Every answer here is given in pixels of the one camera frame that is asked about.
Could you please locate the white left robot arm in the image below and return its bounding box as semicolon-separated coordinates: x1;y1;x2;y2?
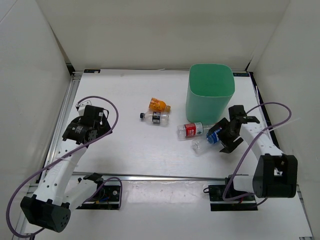
20;100;111;233

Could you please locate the clear bottle blue label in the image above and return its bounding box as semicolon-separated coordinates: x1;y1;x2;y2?
191;130;221;155

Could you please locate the aluminium front rail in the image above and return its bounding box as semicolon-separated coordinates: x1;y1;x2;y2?
72;171;228;181

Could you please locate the orange juice bottle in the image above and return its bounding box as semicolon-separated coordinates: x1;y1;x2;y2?
148;97;171;113

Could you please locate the green plastic bin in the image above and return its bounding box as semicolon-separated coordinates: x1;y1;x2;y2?
185;63;235;124

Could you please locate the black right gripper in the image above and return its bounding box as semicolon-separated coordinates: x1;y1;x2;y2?
208;117;244;154

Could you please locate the clear bottle red label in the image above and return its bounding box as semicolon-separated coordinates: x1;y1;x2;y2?
177;122;215;140

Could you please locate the aluminium left rail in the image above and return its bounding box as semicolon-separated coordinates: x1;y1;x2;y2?
10;71;83;240

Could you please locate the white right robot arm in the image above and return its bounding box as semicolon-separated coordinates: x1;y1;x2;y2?
206;105;298;201

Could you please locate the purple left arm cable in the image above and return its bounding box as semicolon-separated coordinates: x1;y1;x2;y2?
5;96;119;238

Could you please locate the aluminium rail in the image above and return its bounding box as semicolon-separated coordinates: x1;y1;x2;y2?
72;171;228;181
10;71;83;240

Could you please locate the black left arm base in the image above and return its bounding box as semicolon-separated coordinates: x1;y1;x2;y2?
76;173;123;211

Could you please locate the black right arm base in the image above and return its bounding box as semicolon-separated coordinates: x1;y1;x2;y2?
203;175;258;212

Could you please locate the clear bottle black label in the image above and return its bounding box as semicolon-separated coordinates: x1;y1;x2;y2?
139;111;169;127

